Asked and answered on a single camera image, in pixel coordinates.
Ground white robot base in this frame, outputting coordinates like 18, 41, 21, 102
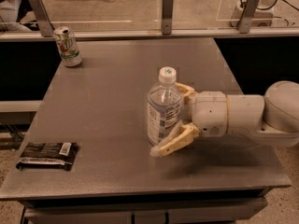
230, 0, 278, 27

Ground left metal bracket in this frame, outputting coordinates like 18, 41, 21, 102
28, 0, 54, 37

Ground person in white clothes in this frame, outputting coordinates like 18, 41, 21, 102
0, 0, 30, 32

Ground black cable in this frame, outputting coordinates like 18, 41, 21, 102
238, 0, 299, 26

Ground green white soda can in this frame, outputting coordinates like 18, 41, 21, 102
53, 26, 82, 67

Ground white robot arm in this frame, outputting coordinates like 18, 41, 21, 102
150, 81, 299, 157

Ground middle metal bracket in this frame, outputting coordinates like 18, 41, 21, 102
161, 0, 174, 35

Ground grey table drawer frame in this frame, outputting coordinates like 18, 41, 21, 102
22, 189, 267, 224

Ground right metal bracket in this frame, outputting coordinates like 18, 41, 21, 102
236, 0, 260, 34

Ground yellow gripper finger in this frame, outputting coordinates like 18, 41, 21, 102
149, 120, 201, 157
176, 82, 196, 105

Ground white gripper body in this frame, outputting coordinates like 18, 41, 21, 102
185, 91, 228, 137

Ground metal bracket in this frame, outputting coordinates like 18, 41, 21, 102
161, 0, 174, 35
236, 0, 260, 34
28, 0, 54, 37

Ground clear blue-labelled water bottle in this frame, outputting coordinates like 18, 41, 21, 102
147, 67, 183, 145

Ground black snack bar wrapper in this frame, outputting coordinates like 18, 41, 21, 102
16, 142, 79, 171

